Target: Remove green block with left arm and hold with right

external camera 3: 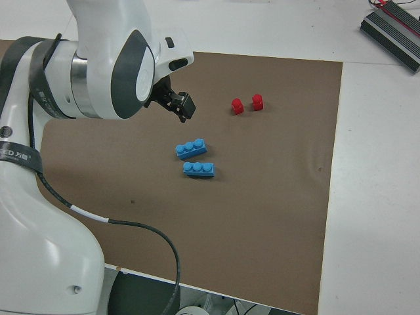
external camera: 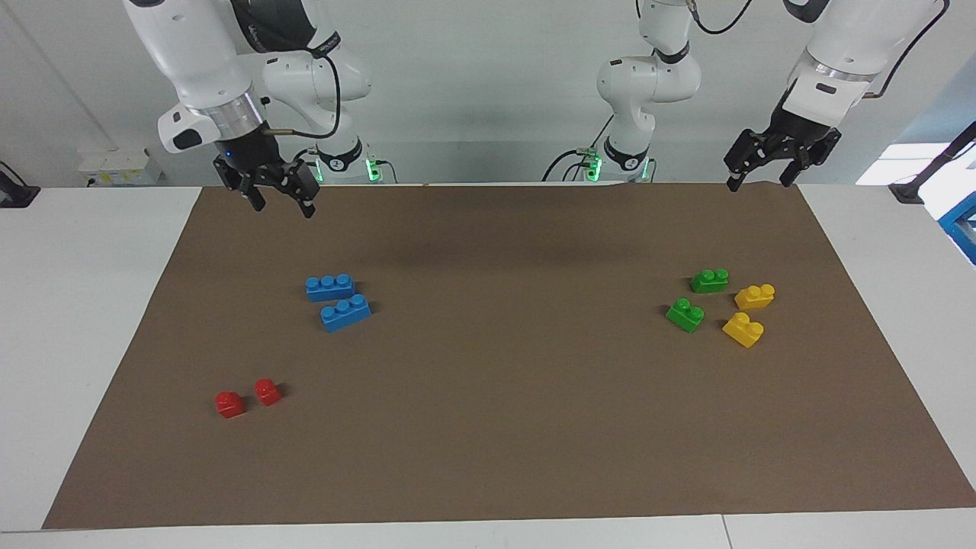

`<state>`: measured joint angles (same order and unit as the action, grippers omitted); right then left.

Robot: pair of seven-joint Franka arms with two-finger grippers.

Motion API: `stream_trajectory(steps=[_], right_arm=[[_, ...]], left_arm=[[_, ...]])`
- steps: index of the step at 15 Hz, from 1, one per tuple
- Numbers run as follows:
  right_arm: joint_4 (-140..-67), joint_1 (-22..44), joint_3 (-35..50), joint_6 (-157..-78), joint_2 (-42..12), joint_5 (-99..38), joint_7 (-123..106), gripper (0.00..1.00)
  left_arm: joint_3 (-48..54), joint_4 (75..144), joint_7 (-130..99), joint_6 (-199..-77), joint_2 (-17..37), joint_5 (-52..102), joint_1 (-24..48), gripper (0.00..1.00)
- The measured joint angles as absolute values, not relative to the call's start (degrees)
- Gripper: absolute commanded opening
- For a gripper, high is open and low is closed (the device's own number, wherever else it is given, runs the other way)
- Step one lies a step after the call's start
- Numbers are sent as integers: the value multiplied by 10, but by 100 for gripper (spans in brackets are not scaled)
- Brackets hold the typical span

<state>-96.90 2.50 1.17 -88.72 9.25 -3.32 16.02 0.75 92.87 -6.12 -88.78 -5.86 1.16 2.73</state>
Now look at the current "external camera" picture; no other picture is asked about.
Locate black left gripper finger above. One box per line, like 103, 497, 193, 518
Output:
779, 133, 842, 188
724, 131, 771, 191

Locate blue three-stud block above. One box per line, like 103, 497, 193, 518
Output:
306, 274, 355, 303
320, 294, 372, 333

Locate yellow two-stud block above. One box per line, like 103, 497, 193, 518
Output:
722, 312, 765, 349
734, 284, 776, 310

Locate black angled stand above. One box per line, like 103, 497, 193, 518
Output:
888, 122, 976, 205

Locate white power strip box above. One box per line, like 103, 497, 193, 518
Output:
79, 149, 165, 186

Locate brown table mat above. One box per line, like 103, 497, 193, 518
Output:
42, 181, 976, 531

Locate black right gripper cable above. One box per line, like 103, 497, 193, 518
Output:
259, 52, 342, 140

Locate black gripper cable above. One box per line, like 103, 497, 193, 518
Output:
685, 0, 951, 98
259, 52, 342, 140

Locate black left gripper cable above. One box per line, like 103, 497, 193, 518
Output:
685, 0, 951, 98

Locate blue metal frame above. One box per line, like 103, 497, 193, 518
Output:
938, 191, 976, 265

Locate black base cable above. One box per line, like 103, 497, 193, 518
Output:
541, 114, 615, 184

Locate black clamp mount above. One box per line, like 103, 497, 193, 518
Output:
0, 162, 40, 208

